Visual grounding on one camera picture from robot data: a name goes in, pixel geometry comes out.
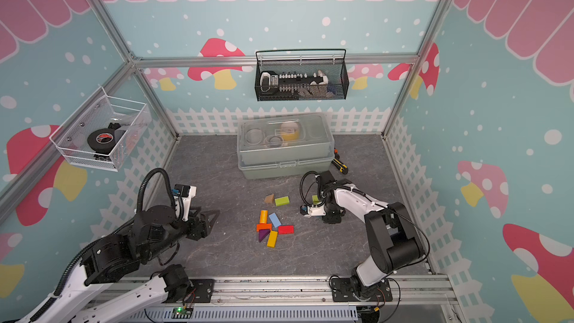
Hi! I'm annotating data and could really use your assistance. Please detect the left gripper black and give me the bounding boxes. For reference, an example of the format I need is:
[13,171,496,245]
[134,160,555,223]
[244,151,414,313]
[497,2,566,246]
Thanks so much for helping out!
[143,205,221,262]

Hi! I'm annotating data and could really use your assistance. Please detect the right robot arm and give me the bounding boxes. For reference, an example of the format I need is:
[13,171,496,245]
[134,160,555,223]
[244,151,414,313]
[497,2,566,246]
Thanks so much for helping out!
[299,171,431,301]

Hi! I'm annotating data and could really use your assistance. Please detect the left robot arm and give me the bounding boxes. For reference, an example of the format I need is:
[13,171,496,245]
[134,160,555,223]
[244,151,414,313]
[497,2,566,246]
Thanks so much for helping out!
[21,167,221,322]

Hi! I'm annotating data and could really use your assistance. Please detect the yellow black screwdriver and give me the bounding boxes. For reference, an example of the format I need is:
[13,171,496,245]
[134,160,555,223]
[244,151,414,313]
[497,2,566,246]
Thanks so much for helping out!
[332,158,348,175]

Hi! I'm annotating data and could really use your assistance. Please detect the red block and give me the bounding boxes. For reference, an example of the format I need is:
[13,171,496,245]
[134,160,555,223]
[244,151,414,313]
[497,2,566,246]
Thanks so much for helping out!
[277,225,294,235]

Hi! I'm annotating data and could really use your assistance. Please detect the green block top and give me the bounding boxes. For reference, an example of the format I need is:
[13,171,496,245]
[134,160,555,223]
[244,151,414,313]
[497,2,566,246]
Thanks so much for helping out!
[274,196,290,206]

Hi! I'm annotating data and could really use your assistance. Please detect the light blue block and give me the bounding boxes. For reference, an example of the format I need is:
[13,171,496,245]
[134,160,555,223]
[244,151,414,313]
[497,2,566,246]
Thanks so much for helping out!
[268,213,282,229]

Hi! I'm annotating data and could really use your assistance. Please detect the purple triangle block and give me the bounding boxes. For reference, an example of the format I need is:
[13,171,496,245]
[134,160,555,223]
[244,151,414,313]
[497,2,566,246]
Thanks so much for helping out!
[258,229,271,242]

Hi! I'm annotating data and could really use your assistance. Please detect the orange yellow supermarket block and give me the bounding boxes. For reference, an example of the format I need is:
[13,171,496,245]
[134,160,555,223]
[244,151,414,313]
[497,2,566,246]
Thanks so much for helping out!
[259,210,268,224]

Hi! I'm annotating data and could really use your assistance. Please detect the translucent plastic storage box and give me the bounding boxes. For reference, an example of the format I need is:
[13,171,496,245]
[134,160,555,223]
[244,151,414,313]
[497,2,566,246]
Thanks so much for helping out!
[237,113,335,179]

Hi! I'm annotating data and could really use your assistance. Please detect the green lit circuit board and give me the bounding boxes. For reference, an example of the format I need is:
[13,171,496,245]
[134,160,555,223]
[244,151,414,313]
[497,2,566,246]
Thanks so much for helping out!
[171,307,194,320]

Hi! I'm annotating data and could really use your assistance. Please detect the black tape roll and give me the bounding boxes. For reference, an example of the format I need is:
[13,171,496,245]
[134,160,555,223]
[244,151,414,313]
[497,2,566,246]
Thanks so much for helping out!
[87,129,117,155]

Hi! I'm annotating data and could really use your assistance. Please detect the white black tool in basket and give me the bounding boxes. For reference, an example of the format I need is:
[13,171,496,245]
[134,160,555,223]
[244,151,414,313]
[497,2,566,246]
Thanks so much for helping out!
[255,71,330,97]

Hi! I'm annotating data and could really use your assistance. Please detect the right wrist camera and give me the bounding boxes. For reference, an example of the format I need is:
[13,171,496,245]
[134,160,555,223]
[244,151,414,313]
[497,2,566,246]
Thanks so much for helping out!
[300,205,326,217]

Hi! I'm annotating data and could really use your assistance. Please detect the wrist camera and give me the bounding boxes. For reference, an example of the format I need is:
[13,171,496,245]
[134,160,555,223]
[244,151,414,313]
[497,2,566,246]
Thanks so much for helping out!
[300,205,326,217]
[172,184,197,221]

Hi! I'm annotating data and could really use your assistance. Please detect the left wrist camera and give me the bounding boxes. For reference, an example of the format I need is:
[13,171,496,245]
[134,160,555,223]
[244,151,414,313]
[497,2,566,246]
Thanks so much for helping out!
[172,184,197,221]

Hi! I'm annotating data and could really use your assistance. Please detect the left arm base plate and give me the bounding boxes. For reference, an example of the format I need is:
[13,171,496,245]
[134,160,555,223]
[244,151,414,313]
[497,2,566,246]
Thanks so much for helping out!
[182,279,215,305]

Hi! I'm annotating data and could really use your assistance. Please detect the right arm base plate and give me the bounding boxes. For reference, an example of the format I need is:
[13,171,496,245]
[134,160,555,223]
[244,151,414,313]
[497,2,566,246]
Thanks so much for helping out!
[328,275,393,304]

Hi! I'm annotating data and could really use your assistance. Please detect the black wire mesh basket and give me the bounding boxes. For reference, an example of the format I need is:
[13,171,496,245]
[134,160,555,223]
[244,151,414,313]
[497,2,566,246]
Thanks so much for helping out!
[254,49,349,102]

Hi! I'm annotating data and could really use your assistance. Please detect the white wire basket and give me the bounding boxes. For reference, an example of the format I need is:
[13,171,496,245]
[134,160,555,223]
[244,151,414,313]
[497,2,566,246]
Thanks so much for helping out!
[49,88,152,172]

